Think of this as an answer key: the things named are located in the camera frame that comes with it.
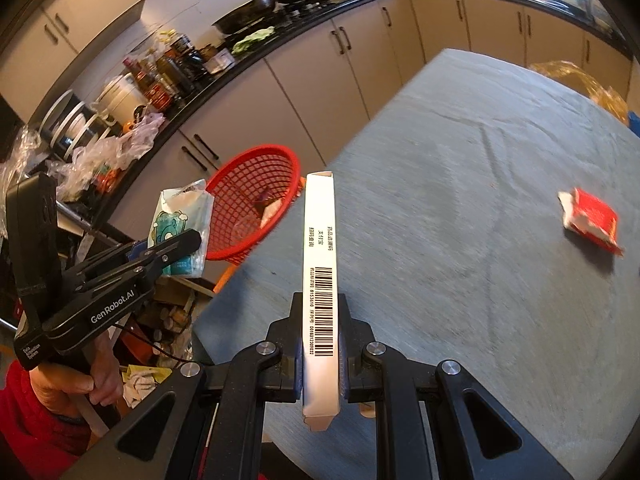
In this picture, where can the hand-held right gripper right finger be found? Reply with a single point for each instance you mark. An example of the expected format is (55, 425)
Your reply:
(352, 350)

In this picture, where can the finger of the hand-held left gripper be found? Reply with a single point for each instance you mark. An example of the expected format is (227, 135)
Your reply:
(180, 244)
(110, 255)

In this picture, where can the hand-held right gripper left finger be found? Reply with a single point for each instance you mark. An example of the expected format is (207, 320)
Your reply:
(282, 340)

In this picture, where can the white green tissue packet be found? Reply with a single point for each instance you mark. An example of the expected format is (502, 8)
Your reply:
(175, 210)

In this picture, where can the white barcode box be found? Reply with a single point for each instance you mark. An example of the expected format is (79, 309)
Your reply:
(320, 285)

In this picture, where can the red plastic mesh basket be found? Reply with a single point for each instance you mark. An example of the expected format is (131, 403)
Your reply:
(235, 180)

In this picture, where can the person's left forearm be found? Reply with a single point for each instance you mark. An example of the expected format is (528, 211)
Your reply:
(30, 425)

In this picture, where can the person's left hand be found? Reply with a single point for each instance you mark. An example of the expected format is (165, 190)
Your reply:
(107, 375)

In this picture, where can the clear plastic bag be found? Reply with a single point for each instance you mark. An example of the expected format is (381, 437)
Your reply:
(130, 142)

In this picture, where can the crumpled yellow white cloth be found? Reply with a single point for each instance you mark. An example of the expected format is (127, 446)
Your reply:
(145, 385)

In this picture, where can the dish rack with plates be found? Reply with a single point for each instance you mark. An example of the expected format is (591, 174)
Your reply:
(70, 125)

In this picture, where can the red label sauce bottle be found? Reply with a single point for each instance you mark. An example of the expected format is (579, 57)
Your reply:
(152, 90)

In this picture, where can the white kettle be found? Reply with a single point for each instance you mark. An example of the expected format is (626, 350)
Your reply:
(122, 97)

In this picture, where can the dark soy sauce bottle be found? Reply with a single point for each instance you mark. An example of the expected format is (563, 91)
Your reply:
(190, 57)

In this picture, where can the small carton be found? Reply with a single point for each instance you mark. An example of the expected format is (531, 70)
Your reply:
(220, 61)

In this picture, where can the beige base cabinets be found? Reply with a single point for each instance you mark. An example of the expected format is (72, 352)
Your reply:
(310, 100)

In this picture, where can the grey tablecloth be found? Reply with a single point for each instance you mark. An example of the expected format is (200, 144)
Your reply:
(450, 160)

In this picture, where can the green lettuce leaf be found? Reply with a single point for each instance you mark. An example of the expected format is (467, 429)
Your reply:
(254, 39)

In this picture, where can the black wok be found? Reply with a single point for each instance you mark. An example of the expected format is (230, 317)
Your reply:
(245, 15)

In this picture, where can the gas stove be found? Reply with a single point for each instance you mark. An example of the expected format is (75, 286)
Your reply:
(300, 10)

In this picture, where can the black countertop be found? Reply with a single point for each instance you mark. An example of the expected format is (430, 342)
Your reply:
(325, 19)

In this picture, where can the red white wrapper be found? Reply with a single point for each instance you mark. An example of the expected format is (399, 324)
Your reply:
(592, 217)

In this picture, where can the yellow plastic bag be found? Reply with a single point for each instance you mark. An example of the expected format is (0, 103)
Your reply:
(607, 97)

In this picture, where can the blue object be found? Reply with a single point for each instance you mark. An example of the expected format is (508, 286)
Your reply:
(635, 125)

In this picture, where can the beige wall cabinet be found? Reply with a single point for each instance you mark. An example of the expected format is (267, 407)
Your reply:
(75, 10)

